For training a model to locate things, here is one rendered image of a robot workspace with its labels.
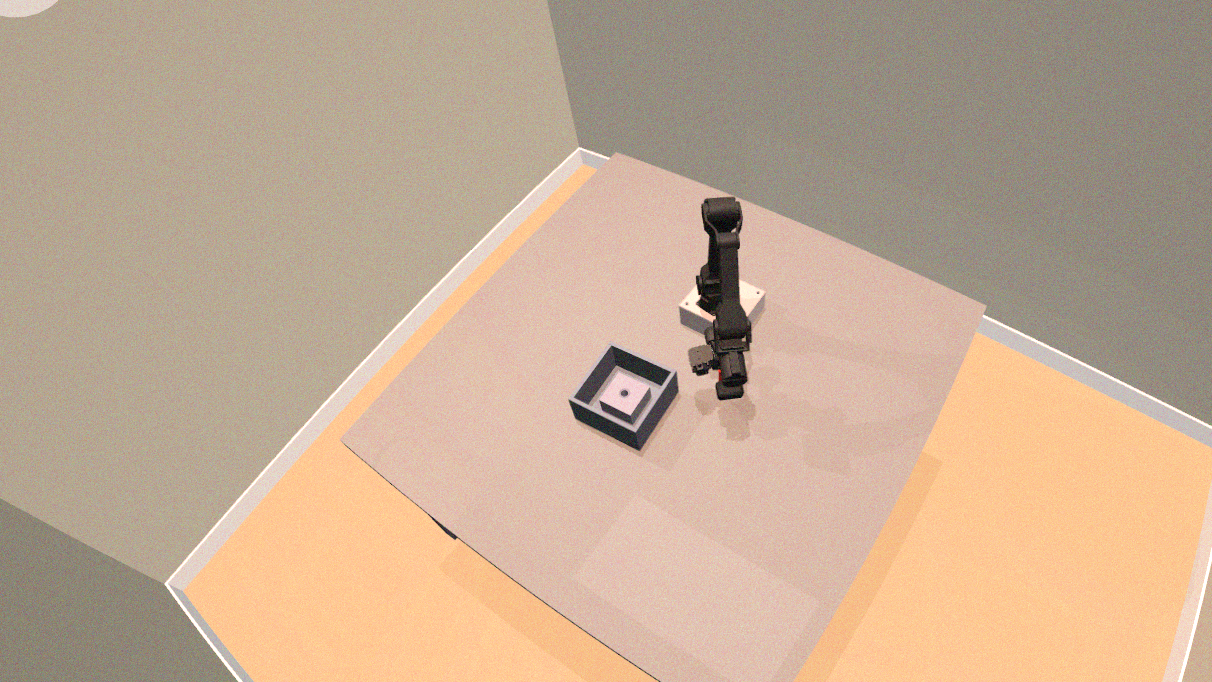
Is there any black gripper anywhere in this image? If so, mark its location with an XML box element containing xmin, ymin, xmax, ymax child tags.
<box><xmin>704</xmin><ymin>326</ymin><xmax>744</xmax><ymax>400</ymax></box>

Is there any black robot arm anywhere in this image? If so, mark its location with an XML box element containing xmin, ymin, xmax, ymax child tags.
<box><xmin>688</xmin><ymin>196</ymin><xmax>751</xmax><ymax>386</ymax></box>

